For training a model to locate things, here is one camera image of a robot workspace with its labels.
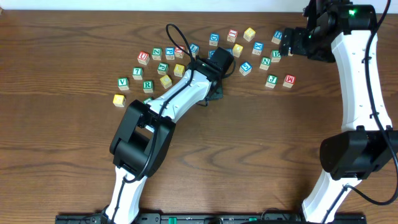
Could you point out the green J block left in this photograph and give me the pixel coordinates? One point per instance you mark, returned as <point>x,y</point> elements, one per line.
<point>162,68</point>

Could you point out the yellow G block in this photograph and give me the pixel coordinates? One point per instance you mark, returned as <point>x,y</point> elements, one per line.
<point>119,100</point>

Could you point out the green 4 block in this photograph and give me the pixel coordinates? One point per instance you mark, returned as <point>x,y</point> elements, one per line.
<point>148,100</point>

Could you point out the blue 5 block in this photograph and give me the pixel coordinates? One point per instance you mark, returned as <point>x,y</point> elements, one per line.
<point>245,68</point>

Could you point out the green J block right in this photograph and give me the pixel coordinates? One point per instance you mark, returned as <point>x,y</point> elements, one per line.
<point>271,81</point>

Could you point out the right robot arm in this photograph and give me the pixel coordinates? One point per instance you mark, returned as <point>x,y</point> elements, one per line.
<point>345,33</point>

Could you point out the yellow O block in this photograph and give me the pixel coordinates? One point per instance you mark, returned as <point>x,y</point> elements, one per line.
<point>237,50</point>

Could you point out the red A block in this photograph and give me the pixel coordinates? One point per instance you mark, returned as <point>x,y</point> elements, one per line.
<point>179,51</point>

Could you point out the green V block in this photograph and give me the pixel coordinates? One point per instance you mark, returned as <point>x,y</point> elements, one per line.
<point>123,83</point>

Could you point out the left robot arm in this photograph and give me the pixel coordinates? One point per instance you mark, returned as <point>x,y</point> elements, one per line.
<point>144,135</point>

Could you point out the green 7 block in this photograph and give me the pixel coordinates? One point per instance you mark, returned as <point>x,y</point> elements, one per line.
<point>137,73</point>

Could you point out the blue H block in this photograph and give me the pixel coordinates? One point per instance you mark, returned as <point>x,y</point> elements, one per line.
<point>277,37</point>

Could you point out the red U block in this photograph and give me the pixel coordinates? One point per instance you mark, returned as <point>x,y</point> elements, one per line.
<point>143,58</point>

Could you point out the green Z block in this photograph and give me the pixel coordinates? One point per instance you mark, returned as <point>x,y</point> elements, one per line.
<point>157,53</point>

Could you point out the red M block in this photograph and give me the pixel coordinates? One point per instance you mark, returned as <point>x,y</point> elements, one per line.
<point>289,81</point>

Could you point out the blue d block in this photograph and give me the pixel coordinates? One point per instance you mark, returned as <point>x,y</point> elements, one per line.
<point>214,39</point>
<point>210,53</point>

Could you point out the blue D block lower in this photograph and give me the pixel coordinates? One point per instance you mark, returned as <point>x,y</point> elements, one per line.
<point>210,53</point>

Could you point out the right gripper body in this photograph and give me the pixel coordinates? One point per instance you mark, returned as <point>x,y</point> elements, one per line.
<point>313,46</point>

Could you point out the green R block left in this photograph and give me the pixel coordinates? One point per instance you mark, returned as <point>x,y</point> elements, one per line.
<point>148,86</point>

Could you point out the yellow K block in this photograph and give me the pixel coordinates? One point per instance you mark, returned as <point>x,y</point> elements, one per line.
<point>179,70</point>

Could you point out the blue X block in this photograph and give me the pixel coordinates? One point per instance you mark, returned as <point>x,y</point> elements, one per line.
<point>257,48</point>

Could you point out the yellow 6 block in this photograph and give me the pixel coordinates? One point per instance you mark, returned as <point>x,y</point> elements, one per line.
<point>249,34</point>

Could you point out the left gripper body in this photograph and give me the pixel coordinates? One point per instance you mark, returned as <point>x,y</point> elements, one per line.
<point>216,91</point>

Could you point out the blue L block upper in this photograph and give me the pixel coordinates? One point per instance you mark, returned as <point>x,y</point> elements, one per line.
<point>194,50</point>

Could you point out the blue P block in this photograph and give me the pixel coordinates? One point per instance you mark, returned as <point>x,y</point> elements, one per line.
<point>170,53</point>

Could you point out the green j block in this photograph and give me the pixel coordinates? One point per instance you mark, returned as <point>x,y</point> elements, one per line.
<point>271,81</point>
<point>162,68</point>

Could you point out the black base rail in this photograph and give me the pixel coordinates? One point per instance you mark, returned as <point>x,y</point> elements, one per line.
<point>156,218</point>

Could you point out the blue D block upper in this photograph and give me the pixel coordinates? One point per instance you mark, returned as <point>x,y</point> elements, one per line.
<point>214,39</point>

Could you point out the yellow C block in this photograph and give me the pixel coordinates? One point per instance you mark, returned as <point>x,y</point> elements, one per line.
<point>166,81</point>

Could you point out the green B block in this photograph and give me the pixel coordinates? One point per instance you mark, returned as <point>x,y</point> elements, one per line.
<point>275,56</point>

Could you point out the blue 2 block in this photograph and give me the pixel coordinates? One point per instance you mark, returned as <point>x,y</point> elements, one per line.
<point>290,52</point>

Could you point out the red I block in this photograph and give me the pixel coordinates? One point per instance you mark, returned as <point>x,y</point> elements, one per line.
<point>232,35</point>

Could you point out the blue T block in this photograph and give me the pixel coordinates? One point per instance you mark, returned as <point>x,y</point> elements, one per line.
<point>230,51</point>

